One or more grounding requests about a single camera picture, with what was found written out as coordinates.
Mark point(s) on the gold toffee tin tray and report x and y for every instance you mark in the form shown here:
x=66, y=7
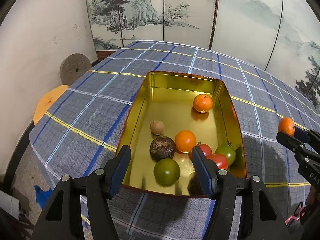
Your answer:
x=168, y=97

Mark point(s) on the grey round millstone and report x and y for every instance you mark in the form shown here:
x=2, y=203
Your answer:
x=73, y=67

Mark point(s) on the painted folding screen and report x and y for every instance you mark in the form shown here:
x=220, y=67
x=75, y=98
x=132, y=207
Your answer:
x=278, y=36

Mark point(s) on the blue tape scrap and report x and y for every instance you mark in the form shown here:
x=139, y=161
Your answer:
x=41, y=196

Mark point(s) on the orange round wooden stool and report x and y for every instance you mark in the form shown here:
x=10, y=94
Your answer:
x=46, y=101

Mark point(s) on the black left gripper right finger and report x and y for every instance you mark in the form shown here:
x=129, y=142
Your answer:
x=260, y=218

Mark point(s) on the dark brown passion fruit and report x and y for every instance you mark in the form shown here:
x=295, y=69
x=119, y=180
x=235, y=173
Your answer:
x=162, y=148

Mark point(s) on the green tomato small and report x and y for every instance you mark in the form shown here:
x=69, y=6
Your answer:
x=228, y=152

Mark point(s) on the tan longan fruit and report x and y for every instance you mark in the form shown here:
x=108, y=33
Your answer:
x=157, y=127

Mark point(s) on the small orange mandarin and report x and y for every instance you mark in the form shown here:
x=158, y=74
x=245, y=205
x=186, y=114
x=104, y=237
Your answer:
x=287, y=126

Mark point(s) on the small red cherry tomato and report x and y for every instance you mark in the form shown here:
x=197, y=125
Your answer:
x=206, y=150

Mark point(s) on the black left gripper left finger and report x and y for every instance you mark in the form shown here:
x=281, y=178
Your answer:
x=61, y=216

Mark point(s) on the dark brown round fruit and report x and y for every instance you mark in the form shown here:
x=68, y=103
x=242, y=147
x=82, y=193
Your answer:
x=194, y=186

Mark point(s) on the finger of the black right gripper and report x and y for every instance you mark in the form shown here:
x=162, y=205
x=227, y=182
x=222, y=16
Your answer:
x=292, y=143
x=310, y=137

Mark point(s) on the green tomato large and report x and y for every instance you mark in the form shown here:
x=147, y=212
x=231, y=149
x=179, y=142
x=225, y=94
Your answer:
x=166, y=172

